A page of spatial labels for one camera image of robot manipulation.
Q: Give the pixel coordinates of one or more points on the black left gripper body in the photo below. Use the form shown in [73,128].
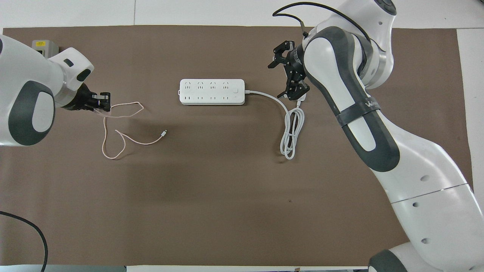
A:
[83,100]

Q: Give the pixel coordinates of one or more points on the grey on-off switch box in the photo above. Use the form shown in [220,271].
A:
[43,47]

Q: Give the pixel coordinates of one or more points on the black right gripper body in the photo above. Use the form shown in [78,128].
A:
[297,66]

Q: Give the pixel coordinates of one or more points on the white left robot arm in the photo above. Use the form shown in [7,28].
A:
[22,75]

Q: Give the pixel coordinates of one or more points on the brown paper table mat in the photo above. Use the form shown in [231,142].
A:
[227,207]

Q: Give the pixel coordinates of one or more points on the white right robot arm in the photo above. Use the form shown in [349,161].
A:
[416,170]

